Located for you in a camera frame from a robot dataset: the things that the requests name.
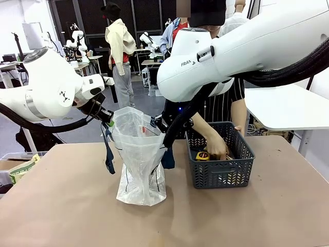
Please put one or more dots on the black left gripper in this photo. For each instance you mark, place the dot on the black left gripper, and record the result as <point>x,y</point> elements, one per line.
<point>93,108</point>

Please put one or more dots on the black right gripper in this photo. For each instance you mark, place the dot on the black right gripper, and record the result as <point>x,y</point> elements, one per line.
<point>169,112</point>

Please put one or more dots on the yellow tape measure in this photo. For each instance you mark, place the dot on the yellow tape measure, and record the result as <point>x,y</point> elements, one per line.
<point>203,155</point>

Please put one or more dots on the dark grey plastic basket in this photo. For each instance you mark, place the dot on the dark grey plastic basket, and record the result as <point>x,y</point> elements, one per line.
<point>221,175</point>

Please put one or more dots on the person's left forearm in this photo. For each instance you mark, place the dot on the person's left forearm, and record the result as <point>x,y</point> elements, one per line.
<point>239,113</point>

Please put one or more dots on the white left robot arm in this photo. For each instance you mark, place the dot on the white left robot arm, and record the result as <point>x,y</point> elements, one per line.
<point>46,85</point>

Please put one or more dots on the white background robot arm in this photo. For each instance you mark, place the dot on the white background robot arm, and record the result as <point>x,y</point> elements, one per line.
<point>82,43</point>
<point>149,42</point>

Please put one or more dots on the person's right forearm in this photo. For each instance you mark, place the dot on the person's right forearm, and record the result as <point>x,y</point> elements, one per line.
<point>203,123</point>

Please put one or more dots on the black fabric bag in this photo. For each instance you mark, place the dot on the black fabric bag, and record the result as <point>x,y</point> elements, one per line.
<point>43,140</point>

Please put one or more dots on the green white paper bag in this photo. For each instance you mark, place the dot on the green white paper bag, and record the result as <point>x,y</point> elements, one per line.
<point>23,169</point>

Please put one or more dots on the person's right hand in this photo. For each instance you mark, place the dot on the person's right hand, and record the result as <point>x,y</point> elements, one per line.
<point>217,146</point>

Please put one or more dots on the person's left hand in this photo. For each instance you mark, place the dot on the person's left hand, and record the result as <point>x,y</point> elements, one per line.
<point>238,128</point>

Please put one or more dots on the clear plastic storage bin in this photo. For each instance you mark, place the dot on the clear plastic storage bin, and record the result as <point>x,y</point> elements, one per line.
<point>153,91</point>

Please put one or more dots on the person in black striped shirt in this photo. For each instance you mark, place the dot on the person in black striped shirt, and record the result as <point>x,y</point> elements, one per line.
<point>221,108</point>

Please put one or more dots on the mannequin in cream jacket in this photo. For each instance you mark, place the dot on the mannequin in cream jacket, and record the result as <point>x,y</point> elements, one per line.
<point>120,49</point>

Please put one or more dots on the mannequin in red shirt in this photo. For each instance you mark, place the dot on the mannequin in red shirt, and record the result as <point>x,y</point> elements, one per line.
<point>167,36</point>

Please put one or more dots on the light wooden crate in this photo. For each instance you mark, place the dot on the light wooden crate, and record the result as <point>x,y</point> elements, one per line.
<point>267,127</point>

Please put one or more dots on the white side table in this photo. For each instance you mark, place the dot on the white side table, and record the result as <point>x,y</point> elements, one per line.
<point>282,108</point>

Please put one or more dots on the mannequin in white shirt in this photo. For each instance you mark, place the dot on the mannequin in white shirt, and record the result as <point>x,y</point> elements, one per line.
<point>236,20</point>

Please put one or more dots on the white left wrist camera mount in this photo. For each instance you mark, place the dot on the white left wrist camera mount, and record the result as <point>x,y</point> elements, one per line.
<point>109,81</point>

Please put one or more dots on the grey wall board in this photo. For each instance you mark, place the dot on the grey wall board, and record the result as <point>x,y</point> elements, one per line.
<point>32,36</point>

